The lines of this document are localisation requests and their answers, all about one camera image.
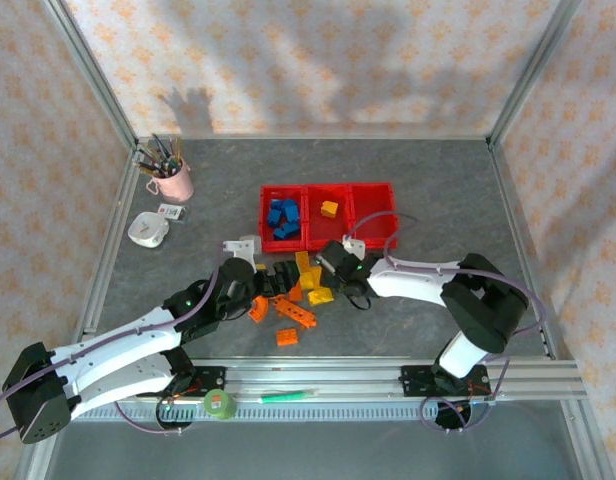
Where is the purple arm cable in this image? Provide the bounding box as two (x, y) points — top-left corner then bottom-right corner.
(343, 212), (547, 401)
(0, 244), (227, 444)

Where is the small printed card box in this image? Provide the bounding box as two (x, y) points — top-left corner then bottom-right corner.
(157, 203), (189, 222)

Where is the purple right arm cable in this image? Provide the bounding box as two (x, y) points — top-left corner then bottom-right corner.
(343, 212), (547, 401)

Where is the wide aluminium base rail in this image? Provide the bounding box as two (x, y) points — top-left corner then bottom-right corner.
(72, 357), (587, 409)

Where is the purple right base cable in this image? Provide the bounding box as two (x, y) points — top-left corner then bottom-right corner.
(419, 394), (492, 435)

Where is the aluminium frame post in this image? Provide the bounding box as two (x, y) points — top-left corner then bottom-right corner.
(486, 0), (587, 151)
(40, 0), (140, 154)

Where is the curved orange lego piece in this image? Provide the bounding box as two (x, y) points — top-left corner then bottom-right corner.
(248, 295), (272, 325)

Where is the grey slotted cable duct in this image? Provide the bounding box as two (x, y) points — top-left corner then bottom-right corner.
(70, 404), (489, 422)

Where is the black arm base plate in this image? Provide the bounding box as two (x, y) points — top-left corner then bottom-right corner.
(132, 366), (228, 401)
(400, 364), (494, 400)

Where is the green pen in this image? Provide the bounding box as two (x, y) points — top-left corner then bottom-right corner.
(259, 388), (319, 405)

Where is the pink cup with handle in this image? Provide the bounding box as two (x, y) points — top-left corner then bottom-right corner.
(146, 159), (195, 204)

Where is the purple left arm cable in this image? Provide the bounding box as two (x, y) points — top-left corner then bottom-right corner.
(0, 244), (227, 444)

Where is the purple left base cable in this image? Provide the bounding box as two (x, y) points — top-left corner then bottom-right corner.
(112, 393), (185, 436)

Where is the green tape roll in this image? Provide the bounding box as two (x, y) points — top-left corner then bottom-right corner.
(203, 387), (238, 421)

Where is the aluminium table edge rail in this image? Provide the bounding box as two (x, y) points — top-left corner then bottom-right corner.
(76, 148), (142, 335)
(132, 132), (494, 144)
(487, 144), (559, 361)

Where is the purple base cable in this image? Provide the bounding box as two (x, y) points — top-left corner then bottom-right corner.
(112, 393), (185, 436)
(419, 394), (492, 435)

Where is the red plastic bin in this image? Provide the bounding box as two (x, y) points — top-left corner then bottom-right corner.
(347, 182), (402, 250)
(303, 183), (354, 251)
(259, 184), (309, 251)

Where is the long orange lego plate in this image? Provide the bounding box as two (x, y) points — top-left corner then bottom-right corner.
(273, 294), (319, 330)

